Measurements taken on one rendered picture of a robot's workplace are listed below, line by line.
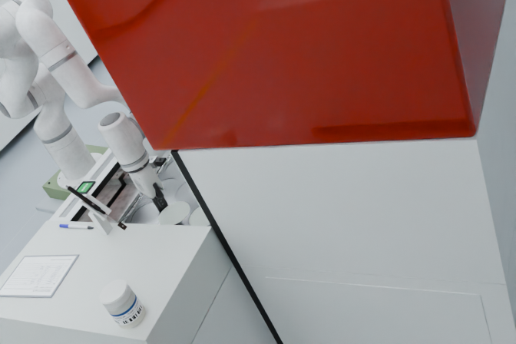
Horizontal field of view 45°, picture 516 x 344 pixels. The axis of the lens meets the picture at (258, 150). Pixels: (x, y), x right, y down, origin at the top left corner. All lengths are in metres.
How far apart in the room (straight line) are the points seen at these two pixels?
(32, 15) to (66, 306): 0.75
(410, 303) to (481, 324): 0.17
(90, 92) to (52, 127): 0.53
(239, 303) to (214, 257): 0.18
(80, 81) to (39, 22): 0.18
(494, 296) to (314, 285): 0.44
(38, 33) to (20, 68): 0.32
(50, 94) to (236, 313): 0.98
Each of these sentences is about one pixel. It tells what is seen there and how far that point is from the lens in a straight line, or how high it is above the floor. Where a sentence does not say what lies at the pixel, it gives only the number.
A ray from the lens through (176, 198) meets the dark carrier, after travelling 1.90.
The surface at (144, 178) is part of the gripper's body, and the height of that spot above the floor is 1.05.
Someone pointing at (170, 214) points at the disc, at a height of 0.90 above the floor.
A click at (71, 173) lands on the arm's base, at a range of 2.31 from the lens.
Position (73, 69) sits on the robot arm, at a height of 1.40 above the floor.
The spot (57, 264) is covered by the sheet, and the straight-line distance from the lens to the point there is 1.83.
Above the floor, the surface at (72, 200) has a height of 0.96.
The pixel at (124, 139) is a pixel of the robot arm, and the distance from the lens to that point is 1.72.
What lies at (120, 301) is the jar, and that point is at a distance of 1.45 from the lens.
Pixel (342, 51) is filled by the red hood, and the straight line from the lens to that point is 1.12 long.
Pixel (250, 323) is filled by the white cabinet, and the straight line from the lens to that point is 1.82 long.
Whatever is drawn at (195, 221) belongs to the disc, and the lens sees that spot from 1.78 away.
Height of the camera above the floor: 1.94
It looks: 33 degrees down
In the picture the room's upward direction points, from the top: 25 degrees counter-clockwise
